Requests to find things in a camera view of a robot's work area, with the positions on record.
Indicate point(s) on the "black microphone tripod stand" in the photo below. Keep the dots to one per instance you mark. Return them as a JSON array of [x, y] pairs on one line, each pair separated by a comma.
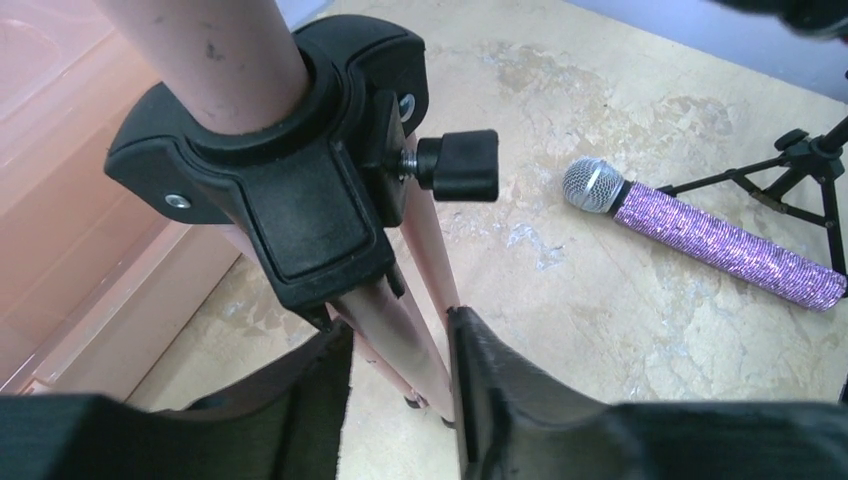
[[801, 156]]

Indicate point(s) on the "pink plastic storage box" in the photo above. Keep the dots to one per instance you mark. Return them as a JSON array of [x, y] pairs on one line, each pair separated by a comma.
[[95, 284]]

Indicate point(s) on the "pink folding music stand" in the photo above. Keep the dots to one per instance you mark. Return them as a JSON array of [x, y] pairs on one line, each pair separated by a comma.
[[303, 143]]

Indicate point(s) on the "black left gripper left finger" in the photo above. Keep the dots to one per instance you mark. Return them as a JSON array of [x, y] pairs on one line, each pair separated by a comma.
[[283, 421]]

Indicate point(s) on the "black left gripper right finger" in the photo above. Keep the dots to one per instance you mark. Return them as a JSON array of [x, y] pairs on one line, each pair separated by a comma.
[[515, 421]]

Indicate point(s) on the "purple glitter microphone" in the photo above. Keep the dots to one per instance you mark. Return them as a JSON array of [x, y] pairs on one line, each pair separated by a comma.
[[593, 185]]

